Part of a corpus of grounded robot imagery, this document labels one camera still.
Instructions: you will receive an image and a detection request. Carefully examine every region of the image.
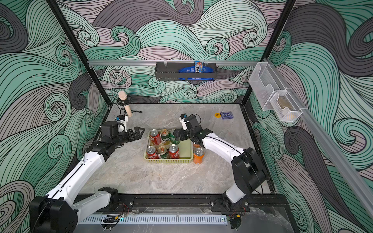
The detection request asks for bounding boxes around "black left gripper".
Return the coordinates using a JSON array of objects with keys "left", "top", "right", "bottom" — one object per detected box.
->
[{"left": 112, "top": 127, "right": 144, "bottom": 149}]

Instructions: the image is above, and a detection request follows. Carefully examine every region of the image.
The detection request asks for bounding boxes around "green sprite can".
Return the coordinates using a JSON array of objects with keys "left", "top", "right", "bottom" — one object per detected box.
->
[{"left": 170, "top": 129, "right": 180, "bottom": 145}]

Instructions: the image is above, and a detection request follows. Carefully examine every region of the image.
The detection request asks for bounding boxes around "green gold-top tea can back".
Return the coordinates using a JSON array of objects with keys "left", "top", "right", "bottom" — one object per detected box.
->
[{"left": 160, "top": 129, "right": 171, "bottom": 145}]

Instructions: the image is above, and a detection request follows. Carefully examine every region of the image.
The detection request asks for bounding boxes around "green gold-top tea can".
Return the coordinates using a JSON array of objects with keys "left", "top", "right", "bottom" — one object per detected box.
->
[
  {"left": 157, "top": 146, "right": 169, "bottom": 159},
  {"left": 160, "top": 129, "right": 171, "bottom": 145}
]

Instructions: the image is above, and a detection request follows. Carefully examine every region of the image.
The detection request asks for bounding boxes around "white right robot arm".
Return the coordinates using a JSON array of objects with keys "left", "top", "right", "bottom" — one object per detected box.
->
[{"left": 174, "top": 129, "right": 266, "bottom": 211}]

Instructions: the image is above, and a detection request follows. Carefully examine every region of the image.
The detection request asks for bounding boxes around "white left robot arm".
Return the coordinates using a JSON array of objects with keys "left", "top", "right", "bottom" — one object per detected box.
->
[{"left": 29, "top": 121, "right": 145, "bottom": 233}]

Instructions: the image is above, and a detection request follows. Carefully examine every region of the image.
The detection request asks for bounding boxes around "light green plastic basket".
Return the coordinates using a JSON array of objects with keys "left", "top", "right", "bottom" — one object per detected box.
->
[{"left": 144, "top": 129, "right": 194, "bottom": 164}]

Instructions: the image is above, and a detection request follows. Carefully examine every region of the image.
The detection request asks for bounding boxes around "red cola can front right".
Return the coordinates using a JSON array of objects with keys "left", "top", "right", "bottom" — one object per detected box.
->
[{"left": 169, "top": 144, "right": 180, "bottom": 159}]

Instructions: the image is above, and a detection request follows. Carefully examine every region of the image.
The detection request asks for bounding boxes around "red cola can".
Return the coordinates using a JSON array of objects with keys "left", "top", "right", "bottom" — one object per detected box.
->
[
  {"left": 146, "top": 145, "right": 159, "bottom": 159},
  {"left": 169, "top": 144, "right": 180, "bottom": 159},
  {"left": 149, "top": 129, "right": 162, "bottom": 146}
]

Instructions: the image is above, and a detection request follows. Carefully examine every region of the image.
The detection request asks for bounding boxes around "red cola can back left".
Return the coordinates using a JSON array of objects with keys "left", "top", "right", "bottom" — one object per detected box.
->
[{"left": 149, "top": 129, "right": 162, "bottom": 146}]

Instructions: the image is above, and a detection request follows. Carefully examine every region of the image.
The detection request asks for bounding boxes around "green gold-top tea can front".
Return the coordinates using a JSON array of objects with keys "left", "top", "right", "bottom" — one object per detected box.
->
[{"left": 157, "top": 146, "right": 169, "bottom": 159}]

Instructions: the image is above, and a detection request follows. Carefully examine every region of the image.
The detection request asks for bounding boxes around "red cola can front left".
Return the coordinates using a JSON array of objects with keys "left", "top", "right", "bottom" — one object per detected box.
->
[{"left": 146, "top": 145, "right": 159, "bottom": 159}]

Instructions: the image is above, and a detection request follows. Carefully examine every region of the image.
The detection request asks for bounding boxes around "black tripod microphone stand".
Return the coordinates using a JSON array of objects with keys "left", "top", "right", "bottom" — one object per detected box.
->
[{"left": 116, "top": 96, "right": 143, "bottom": 121}]

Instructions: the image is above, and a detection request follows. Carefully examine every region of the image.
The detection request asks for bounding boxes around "beige foam microphone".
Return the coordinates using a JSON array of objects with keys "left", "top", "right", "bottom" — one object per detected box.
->
[{"left": 118, "top": 91, "right": 132, "bottom": 117}]

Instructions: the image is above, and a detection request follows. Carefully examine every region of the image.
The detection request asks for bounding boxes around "blue playing card box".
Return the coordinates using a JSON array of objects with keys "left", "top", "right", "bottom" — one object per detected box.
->
[{"left": 220, "top": 112, "right": 234, "bottom": 119}]

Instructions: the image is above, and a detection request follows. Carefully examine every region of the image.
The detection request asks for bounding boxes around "blue snack bag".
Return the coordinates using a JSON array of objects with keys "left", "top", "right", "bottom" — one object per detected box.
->
[{"left": 178, "top": 66, "right": 214, "bottom": 81}]

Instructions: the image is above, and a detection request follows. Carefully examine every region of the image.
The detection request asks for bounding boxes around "small candy packet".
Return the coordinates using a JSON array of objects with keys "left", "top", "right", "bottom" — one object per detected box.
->
[{"left": 194, "top": 61, "right": 203, "bottom": 73}]

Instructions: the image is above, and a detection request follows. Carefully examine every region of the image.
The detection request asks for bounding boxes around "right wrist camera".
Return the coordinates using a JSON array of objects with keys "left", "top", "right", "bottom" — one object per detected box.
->
[{"left": 179, "top": 114, "right": 201, "bottom": 130}]

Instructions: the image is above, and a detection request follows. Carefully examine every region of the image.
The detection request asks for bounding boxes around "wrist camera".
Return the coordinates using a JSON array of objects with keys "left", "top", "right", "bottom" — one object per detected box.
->
[
  {"left": 179, "top": 114, "right": 201, "bottom": 130},
  {"left": 100, "top": 115, "right": 129, "bottom": 141}
]

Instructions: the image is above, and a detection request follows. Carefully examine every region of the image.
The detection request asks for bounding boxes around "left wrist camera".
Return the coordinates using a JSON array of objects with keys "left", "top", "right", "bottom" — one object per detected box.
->
[{"left": 100, "top": 115, "right": 129, "bottom": 141}]

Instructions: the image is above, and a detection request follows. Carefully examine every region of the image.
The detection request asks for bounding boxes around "black wall shelf basket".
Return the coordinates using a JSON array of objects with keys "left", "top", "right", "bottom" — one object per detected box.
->
[{"left": 155, "top": 62, "right": 218, "bottom": 81}]

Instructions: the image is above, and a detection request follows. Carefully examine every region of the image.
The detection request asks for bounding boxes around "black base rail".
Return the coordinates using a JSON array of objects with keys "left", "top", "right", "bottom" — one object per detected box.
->
[{"left": 100, "top": 194, "right": 249, "bottom": 213}]

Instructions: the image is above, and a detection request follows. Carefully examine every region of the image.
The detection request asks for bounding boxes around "aluminium rail back wall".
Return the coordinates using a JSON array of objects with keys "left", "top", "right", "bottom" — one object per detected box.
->
[{"left": 87, "top": 59, "right": 259, "bottom": 67}]

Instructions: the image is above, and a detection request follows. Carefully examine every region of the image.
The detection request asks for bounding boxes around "aluminium rail wall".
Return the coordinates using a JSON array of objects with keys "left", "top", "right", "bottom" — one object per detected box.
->
[
  {"left": 263, "top": 58, "right": 373, "bottom": 217},
  {"left": 87, "top": 59, "right": 259, "bottom": 67}
]

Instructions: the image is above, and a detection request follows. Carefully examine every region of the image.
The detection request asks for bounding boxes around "clear plastic wall bin large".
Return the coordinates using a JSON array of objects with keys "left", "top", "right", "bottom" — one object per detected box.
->
[{"left": 249, "top": 62, "right": 285, "bottom": 111}]

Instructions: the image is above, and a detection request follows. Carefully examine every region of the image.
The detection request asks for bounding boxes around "white slotted cable duct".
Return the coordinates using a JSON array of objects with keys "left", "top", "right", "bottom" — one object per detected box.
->
[{"left": 80, "top": 214, "right": 228, "bottom": 225}]

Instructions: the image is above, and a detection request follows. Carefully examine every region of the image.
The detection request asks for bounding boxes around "clear plastic wall bin small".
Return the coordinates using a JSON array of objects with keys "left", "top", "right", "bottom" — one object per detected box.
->
[{"left": 270, "top": 91, "right": 302, "bottom": 123}]

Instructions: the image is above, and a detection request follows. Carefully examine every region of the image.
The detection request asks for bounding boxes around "black corner frame post left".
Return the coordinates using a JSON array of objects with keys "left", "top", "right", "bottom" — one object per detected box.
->
[{"left": 46, "top": 0, "right": 113, "bottom": 107}]

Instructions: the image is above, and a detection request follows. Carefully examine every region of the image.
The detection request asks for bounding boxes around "black corner frame post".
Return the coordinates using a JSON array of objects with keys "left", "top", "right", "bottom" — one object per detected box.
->
[
  {"left": 241, "top": 0, "right": 297, "bottom": 105},
  {"left": 46, "top": 0, "right": 113, "bottom": 107}
]

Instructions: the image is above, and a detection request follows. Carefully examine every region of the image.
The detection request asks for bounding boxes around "black corner frame post right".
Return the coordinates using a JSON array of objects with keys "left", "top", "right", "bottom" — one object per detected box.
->
[{"left": 241, "top": 0, "right": 297, "bottom": 105}]

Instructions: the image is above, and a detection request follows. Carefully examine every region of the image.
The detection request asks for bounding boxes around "aluminium rail right wall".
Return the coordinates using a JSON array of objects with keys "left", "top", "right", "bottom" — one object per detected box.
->
[{"left": 263, "top": 58, "right": 373, "bottom": 217}]

